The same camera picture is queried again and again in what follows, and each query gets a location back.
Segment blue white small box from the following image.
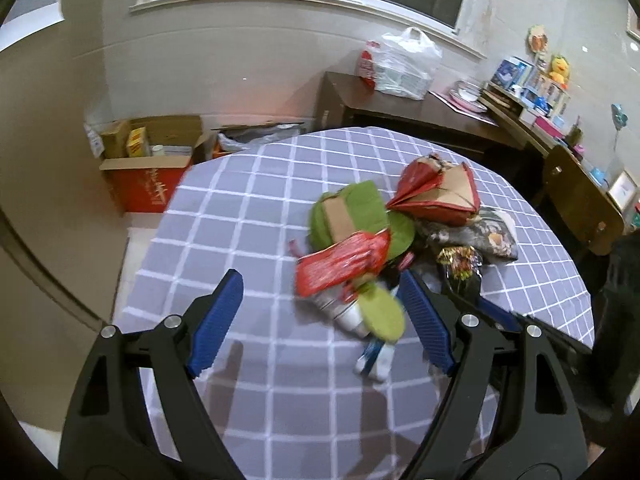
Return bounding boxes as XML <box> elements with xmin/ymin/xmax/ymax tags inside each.
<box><xmin>355</xmin><ymin>338</ymin><xmax>395</xmax><ymax>382</ymax></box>

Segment black gold snack wrapper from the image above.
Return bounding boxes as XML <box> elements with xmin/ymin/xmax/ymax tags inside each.
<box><xmin>436</xmin><ymin>246</ymin><xmax>483</xmax><ymax>304</ymax></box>

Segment white plastic bottle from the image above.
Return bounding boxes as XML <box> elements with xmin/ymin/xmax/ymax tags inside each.
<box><xmin>312</xmin><ymin>286</ymin><xmax>370</xmax><ymax>339</ymax></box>

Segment red snack wrapper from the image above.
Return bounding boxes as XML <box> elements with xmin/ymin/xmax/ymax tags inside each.
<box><xmin>294</xmin><ymin>229</ymin><xmax>392</xmax><ymax>297</ymax></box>

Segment red brown paper bag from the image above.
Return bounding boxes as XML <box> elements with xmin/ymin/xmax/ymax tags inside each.
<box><xmin>386</xmin><ymin>153</ymin><xmax>480</xmax><ymax>226</ymax></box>

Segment green round lid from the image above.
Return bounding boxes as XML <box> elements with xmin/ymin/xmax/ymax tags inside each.
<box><xmin>357</xmin><ymin>283</ymin><xmax>406</xmax><ymax>344</ymax></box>

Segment grey checkered tablecloth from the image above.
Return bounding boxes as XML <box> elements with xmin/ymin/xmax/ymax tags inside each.
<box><xmin>112</xmin><ymin>126</ymin><xmax>597</xmax><ymax>480</ymax></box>

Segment silver refrigerator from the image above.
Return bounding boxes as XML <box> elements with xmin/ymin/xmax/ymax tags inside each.
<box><xmin>1</xmin><ymin>22</ymin><xmax>127</xmax><ymax>431</ymax></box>

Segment grey printed plastic bag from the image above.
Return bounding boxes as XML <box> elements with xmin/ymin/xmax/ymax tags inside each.
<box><xmin>416</xmin><ymin>206</ymin><xmax>518</xmax><ymax>261</ymax></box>

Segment wooden chair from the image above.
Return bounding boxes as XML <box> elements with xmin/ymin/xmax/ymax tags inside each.
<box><xmin>542</xmin><ymin>145</ymin><xmax>625</xmax><ymax>256</ymax></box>

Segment green paper bag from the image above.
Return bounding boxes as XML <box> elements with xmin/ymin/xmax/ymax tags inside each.
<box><xmin>308</xmin><ymin>181</ymin><xmax>416</xmax><ymax>261</ymax></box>

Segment red cardboard box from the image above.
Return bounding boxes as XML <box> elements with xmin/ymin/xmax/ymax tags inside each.
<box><xmin>99</xmin><ymin>115</ymin><xmax>213</xmax><ymax>214</ymax></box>

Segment wooden desk shelf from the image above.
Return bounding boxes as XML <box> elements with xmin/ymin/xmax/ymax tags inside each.
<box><xmin>480</xmin><ymin>82</ymin><xmax>567</xmax><ymax>156</ymax></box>

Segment yellow small carton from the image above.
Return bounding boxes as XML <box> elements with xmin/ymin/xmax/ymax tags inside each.
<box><xmin>126</xmin><ymin>127</ymin><xmax>150</xmax><ymax>158</ymax></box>

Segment printed orange cardboard box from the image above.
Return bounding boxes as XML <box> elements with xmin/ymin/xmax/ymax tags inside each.
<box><xmin>212</xmin><ymin>122</ymin><xmax>306</xmax><ymax>158</ymax></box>

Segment yellow duck toy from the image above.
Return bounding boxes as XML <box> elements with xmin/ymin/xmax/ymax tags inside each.
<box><xmin>548</xmin><ymin>55</ymin><xmax>570</xmax><ymax>88</ymax></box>

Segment dark wooden sideboard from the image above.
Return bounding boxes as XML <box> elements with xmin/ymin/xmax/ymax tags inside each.
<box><xmin>314</xmin><ymin>72</ymin><xmax>524</xmax><ymax>162</ymax></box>

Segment white plastic shopping bag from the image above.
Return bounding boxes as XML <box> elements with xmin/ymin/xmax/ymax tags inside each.
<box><xmin>356</xmin><ymin>27</ymin><xmax>442</xmax><ymax>101</ymax></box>

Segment framed wall picture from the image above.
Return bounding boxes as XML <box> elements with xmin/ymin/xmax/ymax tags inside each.
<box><xmin>626</xmin><ymin>4</ymin><xmax>640</xmax><ymax>42</ymax></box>

